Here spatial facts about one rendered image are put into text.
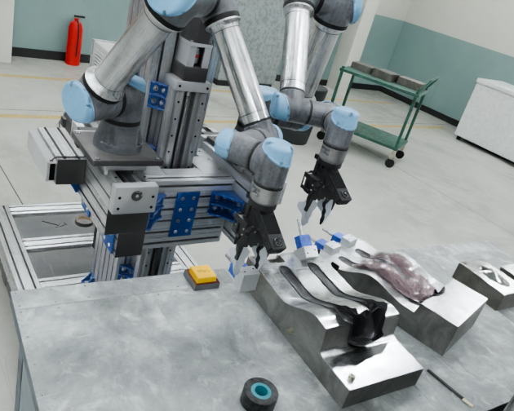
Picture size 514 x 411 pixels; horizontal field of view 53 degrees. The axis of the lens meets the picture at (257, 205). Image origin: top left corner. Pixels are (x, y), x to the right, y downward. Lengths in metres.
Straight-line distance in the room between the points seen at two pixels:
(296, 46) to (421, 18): 8.51
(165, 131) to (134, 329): 0.74
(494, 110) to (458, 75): 1.51
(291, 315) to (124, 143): 0.71
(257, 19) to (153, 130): 5.47
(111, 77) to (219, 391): 0.82
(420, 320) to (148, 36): 1.08
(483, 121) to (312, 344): 7.09
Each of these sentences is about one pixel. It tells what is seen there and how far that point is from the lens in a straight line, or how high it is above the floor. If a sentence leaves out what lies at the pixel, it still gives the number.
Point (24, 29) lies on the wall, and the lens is 6.56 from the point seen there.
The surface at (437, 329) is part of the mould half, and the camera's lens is 1.61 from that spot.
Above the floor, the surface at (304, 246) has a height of 0.93.
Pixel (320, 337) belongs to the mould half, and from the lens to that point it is 1.31.
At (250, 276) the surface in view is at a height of 0.95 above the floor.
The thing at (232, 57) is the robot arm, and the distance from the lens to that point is 1.36.
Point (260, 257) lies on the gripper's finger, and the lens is 1.34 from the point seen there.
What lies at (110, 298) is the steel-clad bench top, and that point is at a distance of 1.41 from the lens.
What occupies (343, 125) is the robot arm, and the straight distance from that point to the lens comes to 1.45.
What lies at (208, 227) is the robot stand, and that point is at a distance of 1.94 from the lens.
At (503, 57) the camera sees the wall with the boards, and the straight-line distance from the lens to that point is 9.16.
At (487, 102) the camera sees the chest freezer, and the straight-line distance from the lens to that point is 8.22.
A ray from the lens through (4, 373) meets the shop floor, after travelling 2.34.
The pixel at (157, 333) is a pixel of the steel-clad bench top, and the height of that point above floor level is 0.80.
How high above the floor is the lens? 1.67
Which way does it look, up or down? 25 degrees down
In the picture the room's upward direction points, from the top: 16 degrees clockwise
